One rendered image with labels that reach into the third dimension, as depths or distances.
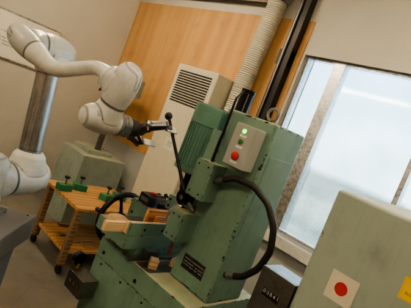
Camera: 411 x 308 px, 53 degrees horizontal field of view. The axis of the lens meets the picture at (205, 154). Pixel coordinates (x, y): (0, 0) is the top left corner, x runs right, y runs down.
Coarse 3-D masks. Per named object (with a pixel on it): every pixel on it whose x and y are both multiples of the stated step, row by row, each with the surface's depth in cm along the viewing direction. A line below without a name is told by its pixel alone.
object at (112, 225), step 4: (104, 220) 159; (108, 220) 160; (112, 220) 162; (116, 220) 163; (104, 224) 158; (108, 224) 159; (112, 224) 160; (116, 224) 162; (120, 224) 163; (124, 224) 165; (104, 228) 158; (108, 228) 159; (112, 228) 161; (116, 228) 162; (120, 228) 164
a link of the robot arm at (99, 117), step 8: (88, 104) 147; (96, 104) 149; (104, 104) 148; (80, 112) 148; (88, 112) 146; (96, 112) 147; (104, 112) 148; (112, 112) 149; (120, 112) 151; (80, 120) 148; (88, 120) 146; (96, 120) 147; (104, 120) 148; (112, 120) 150; (120, 120) 154; (88, 128) 150; (96, 128) 149; (104, 128) 151; (112, 128) 153; (120, 128) 156
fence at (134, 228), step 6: (132, 222) 163; (138, 222) 166; (132, 228) 163; (138, 228) 166; (144, 228) 168; (150, 228) 171; (156, 228) 173; (162, 228) 176; (126, 234) 163; (132, 234) 165; (138, 234) 167; (144, 234) 169; (150, 234) 172; (156, 234) 174; (162, 234) 177
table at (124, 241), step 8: (104, 216) 175; (128, 216) 187; (136, 216) 191; (96, 224) 177; (104, 232) 172; (112, 232) 169; (120, 232) 166; (120, 240) 165; (128, 240) 164; (136, 240) 167; (144, 240) 171; (152, 240) 174; (160, 240) 178; (168, 240) 181; (128, 248) 166; (136, 248) 169; (160, 248) 179; (168, 248) 183; (176, 248) 187
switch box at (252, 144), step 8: (240, 128) 149; (248, 128) 147; (256, 128) 145; (232, 136) 151; (240, 136) 149; (248, 136) 146; (256, 136) 145; (264, 136) 149; (232, 144) 150; (248, 144) 146; (256, 144) 147; (240, 152) 147; (248, 152) 145; (256, 152) 148; (224, 160) 151; (240, 160) 147; (248, 160) 147; (240, 168) 146; (248, 168) 148
